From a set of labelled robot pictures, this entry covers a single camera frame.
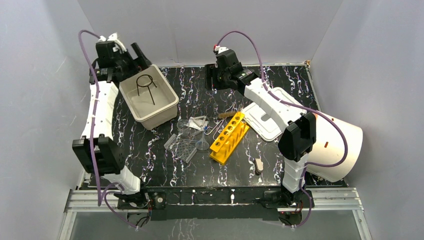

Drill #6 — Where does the white bin lid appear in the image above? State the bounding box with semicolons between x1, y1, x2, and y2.
241;103;307;142

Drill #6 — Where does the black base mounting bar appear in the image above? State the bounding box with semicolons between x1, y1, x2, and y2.
147;186;290;221

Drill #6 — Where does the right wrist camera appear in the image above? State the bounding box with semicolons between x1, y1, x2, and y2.
213;45;229;55

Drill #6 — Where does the beige plastic bin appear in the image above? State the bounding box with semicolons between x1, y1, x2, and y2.
119;64;179;130

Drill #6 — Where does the yellow test tube rack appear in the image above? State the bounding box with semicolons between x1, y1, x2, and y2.
209;111;250;165

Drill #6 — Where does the black wire ring stand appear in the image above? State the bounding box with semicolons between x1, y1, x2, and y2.
135;74;157;106

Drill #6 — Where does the aluminium frame rail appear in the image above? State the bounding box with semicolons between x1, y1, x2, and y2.
59;188;374;240

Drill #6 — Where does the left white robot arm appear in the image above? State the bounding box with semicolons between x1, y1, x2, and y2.
72;40;151;208

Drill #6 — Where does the small beige stopper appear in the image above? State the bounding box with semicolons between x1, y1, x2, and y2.
254;158;264;175

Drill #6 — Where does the white centrifuge with orange lid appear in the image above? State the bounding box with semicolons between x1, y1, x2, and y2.
307;114;363;183

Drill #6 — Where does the clear well plate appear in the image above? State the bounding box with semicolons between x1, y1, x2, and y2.
163;134;198;164

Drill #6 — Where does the clear plastic funnel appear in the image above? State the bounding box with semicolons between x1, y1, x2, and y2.
195;130;210;151

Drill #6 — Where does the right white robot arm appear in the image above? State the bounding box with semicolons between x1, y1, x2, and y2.
205;45;317;207

